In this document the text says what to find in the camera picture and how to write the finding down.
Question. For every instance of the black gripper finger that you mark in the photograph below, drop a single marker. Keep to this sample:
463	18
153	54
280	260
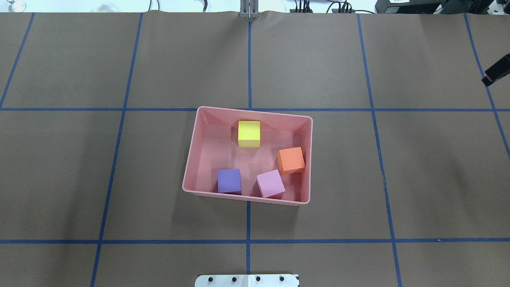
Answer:
497	71

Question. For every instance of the orange foam block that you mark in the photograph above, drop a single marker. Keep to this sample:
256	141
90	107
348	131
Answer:
290	161

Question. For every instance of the pink foam block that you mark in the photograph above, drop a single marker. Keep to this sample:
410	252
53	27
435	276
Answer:
271	185

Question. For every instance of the yellow foam block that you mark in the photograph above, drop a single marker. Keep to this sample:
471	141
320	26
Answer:
249	134

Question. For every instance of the purple foam block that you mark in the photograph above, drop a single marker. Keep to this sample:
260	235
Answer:
229	181

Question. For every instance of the pink plastic bin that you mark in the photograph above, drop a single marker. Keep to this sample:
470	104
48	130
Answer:
214	147

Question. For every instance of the white mounting plate with bolts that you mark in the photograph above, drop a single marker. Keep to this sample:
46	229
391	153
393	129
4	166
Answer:
248	280

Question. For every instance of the aluminium profile post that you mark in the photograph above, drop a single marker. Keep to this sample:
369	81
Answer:
249	9

